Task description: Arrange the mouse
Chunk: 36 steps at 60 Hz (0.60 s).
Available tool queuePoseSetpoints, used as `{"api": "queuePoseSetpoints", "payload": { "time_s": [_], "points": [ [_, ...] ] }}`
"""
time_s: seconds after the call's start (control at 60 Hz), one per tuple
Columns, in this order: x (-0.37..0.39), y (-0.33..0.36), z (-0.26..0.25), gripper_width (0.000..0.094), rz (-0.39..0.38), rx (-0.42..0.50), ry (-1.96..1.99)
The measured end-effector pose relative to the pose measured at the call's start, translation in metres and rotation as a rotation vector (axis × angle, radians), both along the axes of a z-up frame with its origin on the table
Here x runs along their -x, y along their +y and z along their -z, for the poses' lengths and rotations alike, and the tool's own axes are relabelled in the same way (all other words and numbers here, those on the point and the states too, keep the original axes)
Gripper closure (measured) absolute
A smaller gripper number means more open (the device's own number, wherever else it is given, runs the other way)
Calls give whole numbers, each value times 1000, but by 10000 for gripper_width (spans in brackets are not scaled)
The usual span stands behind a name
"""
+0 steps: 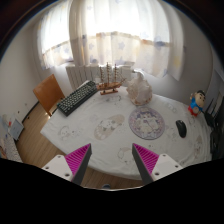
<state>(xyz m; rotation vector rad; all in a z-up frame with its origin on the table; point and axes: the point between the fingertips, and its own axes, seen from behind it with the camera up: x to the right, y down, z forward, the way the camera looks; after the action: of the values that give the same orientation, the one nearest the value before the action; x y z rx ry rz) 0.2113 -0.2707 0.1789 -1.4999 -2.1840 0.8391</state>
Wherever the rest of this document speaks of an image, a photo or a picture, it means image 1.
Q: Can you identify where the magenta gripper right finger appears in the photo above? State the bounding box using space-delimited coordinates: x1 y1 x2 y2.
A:
131 142 184 186

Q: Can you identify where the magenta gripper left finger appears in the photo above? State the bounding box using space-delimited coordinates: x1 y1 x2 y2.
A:
42 143 93 186

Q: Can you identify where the round purple mouse pad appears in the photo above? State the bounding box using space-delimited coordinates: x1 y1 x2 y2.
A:
128 106 165 140

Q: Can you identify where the black computer mouse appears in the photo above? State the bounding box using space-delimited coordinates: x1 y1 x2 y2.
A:
176 120 187 138

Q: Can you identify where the white patterned tablecloth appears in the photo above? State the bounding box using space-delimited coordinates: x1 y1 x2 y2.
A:
41 87 211 180

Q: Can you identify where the black mechanical keyboard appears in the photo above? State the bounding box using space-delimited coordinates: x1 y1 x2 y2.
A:
57 81 97 116

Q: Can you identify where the large white conch shell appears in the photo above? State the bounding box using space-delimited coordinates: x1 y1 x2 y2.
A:
126 72 152 106

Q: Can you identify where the wooden chair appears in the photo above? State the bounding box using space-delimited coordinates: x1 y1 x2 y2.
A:
33 75 64 116

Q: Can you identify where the cartoon boy figurine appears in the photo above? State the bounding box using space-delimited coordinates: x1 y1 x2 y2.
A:
188 90 206 117

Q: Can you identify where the wooden model sailing ship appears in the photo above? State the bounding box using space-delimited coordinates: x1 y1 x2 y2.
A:
96 64 126 95

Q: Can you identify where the white radiator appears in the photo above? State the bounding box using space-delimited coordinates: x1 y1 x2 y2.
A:
66 64 134 90

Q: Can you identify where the white sheer curtain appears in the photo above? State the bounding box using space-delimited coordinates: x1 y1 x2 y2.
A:
37 0 184 79

